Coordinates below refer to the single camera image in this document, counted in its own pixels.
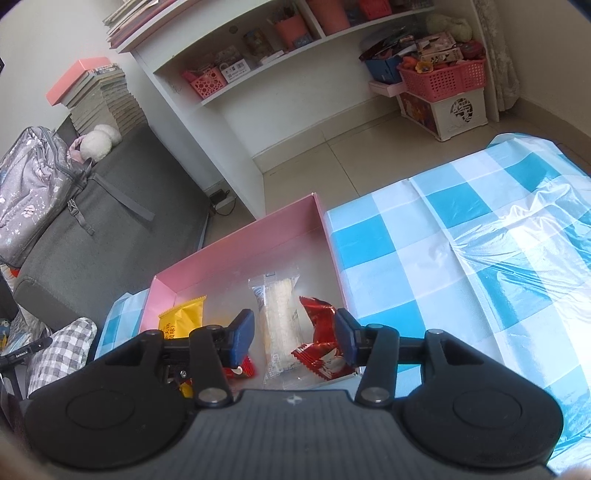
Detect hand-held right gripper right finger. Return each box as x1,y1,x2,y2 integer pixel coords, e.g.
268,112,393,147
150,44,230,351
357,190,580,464
335,308,485,409

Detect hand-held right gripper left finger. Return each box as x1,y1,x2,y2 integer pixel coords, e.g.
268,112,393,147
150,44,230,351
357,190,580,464
104,308,256,408

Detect red snack packet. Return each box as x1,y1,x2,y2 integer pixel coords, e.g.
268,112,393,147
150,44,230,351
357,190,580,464
222,355,257,380
298,295,336,348
291,343,359,382

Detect clear rice cracker packet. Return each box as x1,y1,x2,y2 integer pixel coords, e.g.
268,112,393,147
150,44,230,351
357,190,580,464
248,272,315,385

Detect yellow snack packet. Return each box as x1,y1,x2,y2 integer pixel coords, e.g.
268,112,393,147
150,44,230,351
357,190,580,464
158,295,207,343

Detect pink cardboard box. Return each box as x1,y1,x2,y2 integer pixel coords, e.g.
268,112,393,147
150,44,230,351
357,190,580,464
139,193,365,381

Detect power strip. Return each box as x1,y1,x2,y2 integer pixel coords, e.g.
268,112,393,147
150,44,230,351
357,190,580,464
209,187,238,216

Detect grey sofa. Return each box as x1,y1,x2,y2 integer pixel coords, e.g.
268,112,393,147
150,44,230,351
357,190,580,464
0,113,209,334

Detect blue white checkered tablecloth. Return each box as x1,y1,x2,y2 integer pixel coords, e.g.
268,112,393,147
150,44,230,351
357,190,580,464
95,133,591,476

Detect person's plaid trouser leg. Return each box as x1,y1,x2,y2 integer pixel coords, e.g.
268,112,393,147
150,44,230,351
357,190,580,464
27,318,99,400

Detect white bookshelf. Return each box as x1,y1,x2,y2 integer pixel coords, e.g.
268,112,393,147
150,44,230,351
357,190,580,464
115,0,502,219

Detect black device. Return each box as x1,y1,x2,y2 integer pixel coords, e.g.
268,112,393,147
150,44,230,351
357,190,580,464
0,336,54,370

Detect white plush toy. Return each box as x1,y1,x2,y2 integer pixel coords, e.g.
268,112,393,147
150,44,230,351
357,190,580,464
69,124,122,163

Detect white printed storage box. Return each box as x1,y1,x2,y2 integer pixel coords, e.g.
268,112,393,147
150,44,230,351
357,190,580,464
398,88,489,142

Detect pink plastic tray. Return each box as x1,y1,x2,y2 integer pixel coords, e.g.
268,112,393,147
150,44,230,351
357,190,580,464
368,79,409,98

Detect small pink perforated basket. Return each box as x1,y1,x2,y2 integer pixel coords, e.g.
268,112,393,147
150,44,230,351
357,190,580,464
181,67,228,99

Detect grey patterned backpack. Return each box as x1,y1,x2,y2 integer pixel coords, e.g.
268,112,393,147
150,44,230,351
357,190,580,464
0,126,156,269

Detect white label card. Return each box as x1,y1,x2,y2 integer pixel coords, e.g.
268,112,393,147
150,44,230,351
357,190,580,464
221,59,252,84

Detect stack of grey books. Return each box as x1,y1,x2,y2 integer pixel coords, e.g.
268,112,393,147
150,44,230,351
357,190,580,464
62,65,147,136

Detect blue storage box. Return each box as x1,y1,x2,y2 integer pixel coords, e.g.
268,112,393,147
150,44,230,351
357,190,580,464
365,53,407,85

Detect large pink plastic basket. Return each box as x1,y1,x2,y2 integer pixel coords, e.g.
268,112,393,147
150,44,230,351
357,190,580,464
397,58,488,103

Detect patterned jar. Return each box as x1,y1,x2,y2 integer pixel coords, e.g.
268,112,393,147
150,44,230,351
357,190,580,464
243,28,273,60

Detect pink toy box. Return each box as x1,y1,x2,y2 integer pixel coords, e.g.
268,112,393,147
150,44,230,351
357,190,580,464
416,34,465,64

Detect pink-covered book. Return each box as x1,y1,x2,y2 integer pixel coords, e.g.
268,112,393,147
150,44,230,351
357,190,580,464
46,57,112,107

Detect pink pencil pot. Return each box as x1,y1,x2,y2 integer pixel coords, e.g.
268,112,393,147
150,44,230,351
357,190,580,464
274,13,311,49

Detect lace curtain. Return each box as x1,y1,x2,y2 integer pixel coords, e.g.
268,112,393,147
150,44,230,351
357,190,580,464
471,0,520,114

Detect large pink pot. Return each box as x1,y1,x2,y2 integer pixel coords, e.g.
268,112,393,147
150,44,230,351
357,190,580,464
307,0,352,36

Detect cream plush toy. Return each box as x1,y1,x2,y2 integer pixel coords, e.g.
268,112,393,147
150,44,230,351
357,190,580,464
425,13,474,42

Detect red basket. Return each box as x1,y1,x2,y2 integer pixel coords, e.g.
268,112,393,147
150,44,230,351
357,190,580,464
358,0,393,20

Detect pile of books and papers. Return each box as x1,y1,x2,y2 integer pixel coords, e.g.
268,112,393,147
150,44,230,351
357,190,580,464
102,0,185,48

